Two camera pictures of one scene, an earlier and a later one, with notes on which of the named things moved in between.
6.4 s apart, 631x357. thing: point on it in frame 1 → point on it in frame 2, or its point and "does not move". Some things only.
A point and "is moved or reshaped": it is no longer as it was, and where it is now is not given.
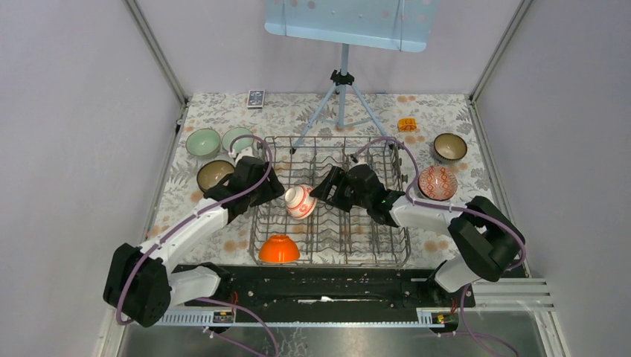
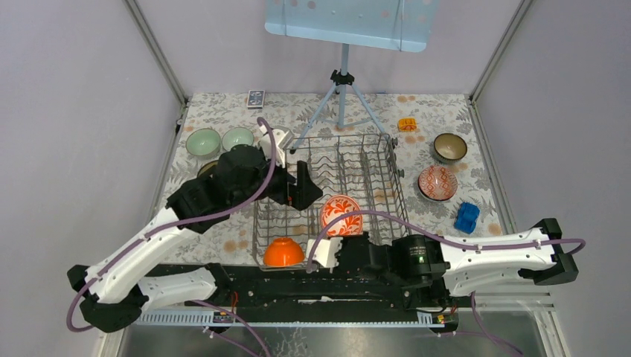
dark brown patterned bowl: x=449 y=146 does not move
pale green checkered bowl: x=238 y=143 does not move
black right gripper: x=336 y=176 → x=364 y=238
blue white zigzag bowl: x=437 y=183 does not move
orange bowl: x=279 y=248 is moved or reshaped
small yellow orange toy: x=407 y=124 does not move
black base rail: x=331 y=286 does not move
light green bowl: x=203 y=143 does not move
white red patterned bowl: x=299 y=203 is moved or reshaped
